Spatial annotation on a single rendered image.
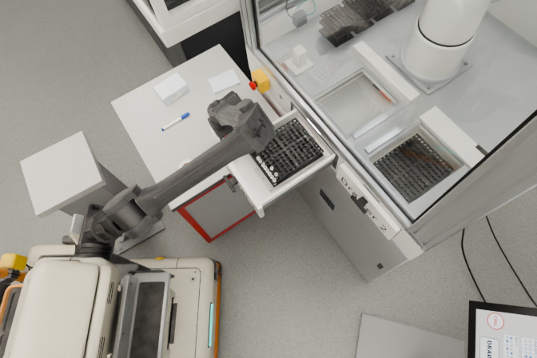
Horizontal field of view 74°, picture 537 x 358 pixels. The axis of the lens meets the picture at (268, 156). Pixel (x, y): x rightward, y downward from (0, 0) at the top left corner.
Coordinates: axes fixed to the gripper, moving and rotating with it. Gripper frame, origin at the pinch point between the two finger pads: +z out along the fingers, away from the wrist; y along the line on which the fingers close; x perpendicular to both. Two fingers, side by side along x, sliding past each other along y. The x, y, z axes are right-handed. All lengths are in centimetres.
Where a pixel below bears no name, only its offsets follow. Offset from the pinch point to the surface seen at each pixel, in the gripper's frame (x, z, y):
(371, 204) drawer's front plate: -27, -11, -57
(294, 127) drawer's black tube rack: -23.0, -8.0, -16.6
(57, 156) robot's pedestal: 64, 4, 34
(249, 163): -1.8, -2.6, -17.6
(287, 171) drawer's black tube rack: -10.7, -8.7, -30.5
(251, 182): 1.7, -2.7, -24.7
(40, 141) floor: 101, 81, 115
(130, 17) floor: 3, 83, 187
